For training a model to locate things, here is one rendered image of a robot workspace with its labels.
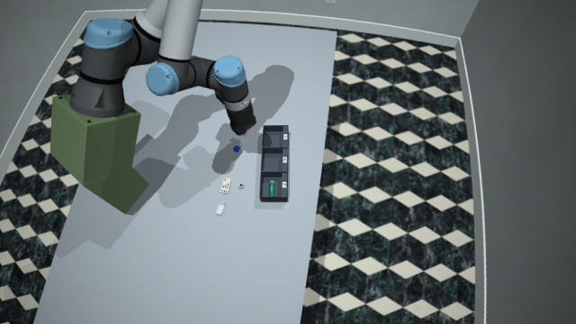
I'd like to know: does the white domino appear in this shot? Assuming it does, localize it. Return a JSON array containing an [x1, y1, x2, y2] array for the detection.
[[220, 178, 231, 194]]

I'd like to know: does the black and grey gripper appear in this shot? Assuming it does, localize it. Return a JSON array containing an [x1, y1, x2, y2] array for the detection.
[[214, 90, 257, 136]]

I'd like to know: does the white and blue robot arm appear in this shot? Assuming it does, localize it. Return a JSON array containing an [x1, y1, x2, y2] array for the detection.
[[70, 0, 248, 118]]

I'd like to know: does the white usb stick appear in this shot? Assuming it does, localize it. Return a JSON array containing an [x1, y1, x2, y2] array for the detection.
[[216, 202, 225, 215]]

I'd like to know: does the dark grey rack of three bins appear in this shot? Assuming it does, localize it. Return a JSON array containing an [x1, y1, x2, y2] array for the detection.
[[259, 125, 289, 203]]

